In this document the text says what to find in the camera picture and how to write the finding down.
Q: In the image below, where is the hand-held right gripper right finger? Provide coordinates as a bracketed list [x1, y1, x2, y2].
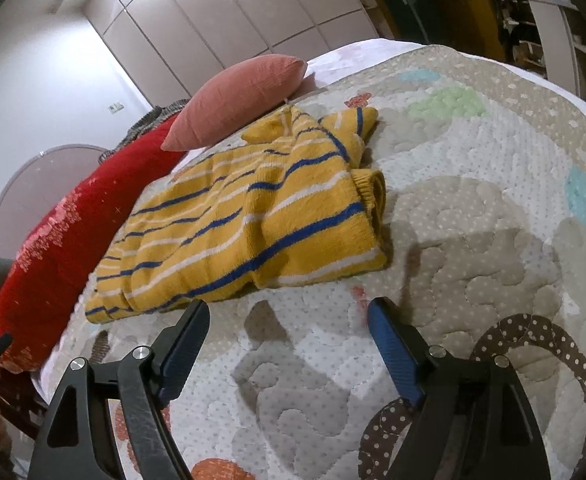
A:
[367, 296, 552, 480]

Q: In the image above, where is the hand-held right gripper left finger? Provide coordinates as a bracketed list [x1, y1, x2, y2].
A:
[27, 299, 211, 480]

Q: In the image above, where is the yellow striped knit sweater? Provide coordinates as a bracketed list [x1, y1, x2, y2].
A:
[84, 104, 389, 325]

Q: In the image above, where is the cluttered clothes rack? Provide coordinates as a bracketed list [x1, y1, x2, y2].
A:
[475, 0, 548, 78]

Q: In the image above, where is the patchwork quilted bedspread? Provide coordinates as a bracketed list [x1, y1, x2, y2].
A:
[30, 44, 586, 480]

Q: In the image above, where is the red patterned blanket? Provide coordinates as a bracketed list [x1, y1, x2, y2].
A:
[0, 114, 186, 373]

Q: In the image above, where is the white round headboard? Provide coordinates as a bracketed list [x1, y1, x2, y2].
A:
[0, 144, 111, 260]

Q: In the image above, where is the grey knit cloth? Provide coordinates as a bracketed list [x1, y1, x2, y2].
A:
[98, 99, 194, 163]

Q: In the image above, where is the pink ribbed pillow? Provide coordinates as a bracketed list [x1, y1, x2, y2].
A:
[160, 53, 309, 152]

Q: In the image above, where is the white wardrobe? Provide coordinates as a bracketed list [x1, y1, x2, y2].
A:
[84, 0, 380, 112]

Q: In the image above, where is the yellow wooden door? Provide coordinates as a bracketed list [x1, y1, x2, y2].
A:
[355, 0, 508, 63]

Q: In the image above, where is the white shelf unit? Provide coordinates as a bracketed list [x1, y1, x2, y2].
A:
[520, 0, 586, 123]

